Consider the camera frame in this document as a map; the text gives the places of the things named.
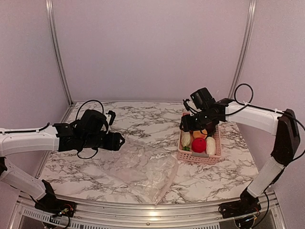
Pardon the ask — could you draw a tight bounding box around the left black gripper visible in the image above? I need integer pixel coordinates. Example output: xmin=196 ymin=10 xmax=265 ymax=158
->
xmin=81 ymin=131 xmax=125 ymax=151

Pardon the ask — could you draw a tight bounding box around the white knitted vegetable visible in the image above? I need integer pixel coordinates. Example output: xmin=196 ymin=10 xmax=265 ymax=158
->
xmin=206 ymin=137 xmax=216 ymax=155
xmin=180 ymin=131 xmax=192 ymax=148

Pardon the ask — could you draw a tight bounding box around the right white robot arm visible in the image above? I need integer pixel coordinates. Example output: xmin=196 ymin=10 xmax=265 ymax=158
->
xmin=180 ymin=88 xmax=304 ymax=214

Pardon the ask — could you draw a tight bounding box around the red knitted apple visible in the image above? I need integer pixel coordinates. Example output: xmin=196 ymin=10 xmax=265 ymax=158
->
xmin=191 ymin=138 xmax=206 ymax=153

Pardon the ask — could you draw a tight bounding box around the orange knitted fruit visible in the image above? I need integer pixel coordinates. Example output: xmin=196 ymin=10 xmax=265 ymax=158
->
xmin=193 ymin=129 xmax=208 ymax=139

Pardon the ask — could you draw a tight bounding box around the right aluminium frame post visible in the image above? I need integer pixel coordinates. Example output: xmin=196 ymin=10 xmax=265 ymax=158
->
xmin=228 ymin=0 xmax=257 ymax=98

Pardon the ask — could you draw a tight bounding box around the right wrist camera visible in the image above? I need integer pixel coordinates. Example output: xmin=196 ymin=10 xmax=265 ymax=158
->
xmin=183 ymin=99 xmax=194 ymax=114

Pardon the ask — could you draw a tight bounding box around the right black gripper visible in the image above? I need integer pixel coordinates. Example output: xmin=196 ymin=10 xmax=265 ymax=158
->
xmin=180 ymin=109 xmax=216 ymax=132

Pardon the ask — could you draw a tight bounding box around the pink plastic basket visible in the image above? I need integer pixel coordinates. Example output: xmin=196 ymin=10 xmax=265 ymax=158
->
xmin=177 ymin=126 xmax=222 ymax=165

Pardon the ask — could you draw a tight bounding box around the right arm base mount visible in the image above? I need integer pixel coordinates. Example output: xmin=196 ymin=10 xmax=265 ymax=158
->
xmin=218 ymin=189 xmax=262 ymax=219

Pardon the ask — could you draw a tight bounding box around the aluminium front rail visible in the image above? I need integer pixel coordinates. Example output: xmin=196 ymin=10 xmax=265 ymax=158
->
xmin=8 ymin=192 xmax=286 ymax=229

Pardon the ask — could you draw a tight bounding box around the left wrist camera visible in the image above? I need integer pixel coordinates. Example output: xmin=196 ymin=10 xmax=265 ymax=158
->
xmin=105 ymin=110 xmax=116 ymax=126

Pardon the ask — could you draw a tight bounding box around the dark red knitted beet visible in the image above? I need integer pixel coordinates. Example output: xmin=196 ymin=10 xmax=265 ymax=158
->
xmin=205 ymin=123 xmax=216 ymax=136

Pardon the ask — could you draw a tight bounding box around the clear zip top bag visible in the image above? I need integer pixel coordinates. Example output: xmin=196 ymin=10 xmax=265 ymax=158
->
xmin=98 ymin=138 xmax=179 ymax=205

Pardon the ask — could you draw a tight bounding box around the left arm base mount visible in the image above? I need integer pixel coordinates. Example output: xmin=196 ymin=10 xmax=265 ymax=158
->
xmin=33 ymin=180 xmax=76 ymax=217

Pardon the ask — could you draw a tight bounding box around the left aluminium frame post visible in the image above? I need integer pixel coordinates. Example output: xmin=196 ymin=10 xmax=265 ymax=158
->
xmin=45 ymin=0 xmax=73 ymax=106

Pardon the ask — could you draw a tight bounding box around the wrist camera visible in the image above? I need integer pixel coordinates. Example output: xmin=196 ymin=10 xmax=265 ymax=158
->
xmin=183 ymin=99 xmax=194 ymax=114
xmin=105 ymin=110 xmax=116 ymax=126

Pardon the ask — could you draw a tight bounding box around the aluminium frame post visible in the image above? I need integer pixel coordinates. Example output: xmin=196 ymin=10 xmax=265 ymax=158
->
xmin=45 ymin=0 xmax=73 ymax=106
xmin=228 ymin=0 xmax=257 ymax=98

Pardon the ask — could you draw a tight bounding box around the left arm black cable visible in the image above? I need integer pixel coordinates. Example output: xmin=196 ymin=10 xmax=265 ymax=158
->
xmin=75 ymin=99 xmax=105 ymax=125

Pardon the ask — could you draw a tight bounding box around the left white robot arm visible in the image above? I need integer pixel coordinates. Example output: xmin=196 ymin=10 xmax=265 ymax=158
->
xmin=0 ymin=109 xmax=125 ymax=212

